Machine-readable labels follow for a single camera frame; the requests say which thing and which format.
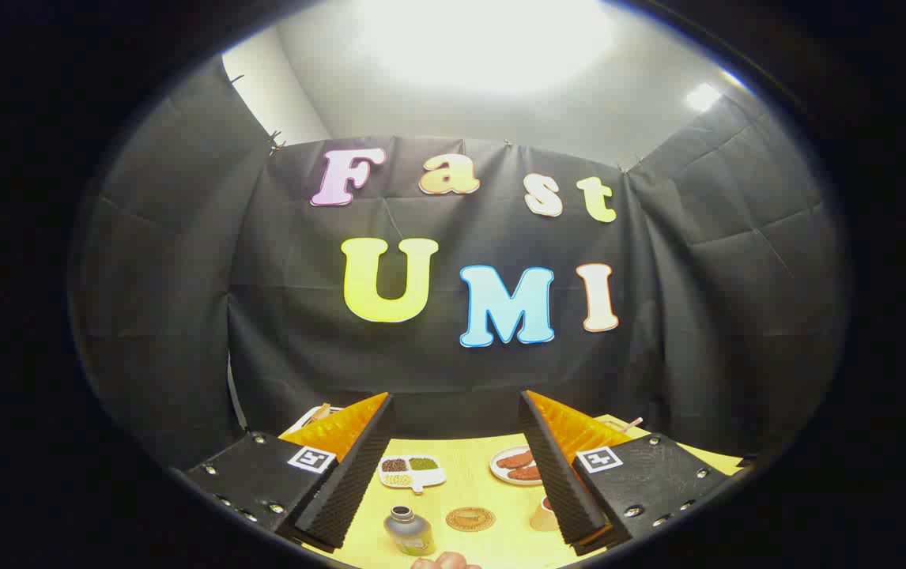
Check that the toast slice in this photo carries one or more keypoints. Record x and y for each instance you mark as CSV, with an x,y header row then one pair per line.
x,y
318,412

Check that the round cork coaster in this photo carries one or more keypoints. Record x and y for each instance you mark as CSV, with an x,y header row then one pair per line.
x,y
469,519

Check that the light wooden table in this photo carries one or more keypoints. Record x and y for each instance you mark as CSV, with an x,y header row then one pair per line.
x,y
469,482

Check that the white toaster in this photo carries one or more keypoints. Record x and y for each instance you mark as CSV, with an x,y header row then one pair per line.
x,y
301,419

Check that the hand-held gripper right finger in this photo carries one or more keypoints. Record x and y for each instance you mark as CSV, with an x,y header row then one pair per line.
x,y
560,474

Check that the silver juice bottle green label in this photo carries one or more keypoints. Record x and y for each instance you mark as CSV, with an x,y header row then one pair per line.
x,y
408,531

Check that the white divided dish with beans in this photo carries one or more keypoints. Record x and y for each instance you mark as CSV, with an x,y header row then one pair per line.
x,y
413,472

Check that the black backdrop cloth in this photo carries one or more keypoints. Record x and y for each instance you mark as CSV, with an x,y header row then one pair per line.
x,y
303,316

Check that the small ceiling light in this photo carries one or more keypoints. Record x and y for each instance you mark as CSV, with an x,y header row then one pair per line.
x,y
702,96

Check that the brown meat slice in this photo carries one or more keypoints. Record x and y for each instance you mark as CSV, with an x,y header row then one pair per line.
x,y
515,459
526,473

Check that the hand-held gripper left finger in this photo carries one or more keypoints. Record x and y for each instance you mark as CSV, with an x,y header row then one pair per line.
x,y
342,482

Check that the white oval plate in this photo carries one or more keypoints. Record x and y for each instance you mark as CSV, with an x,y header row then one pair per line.
x,y
498,472

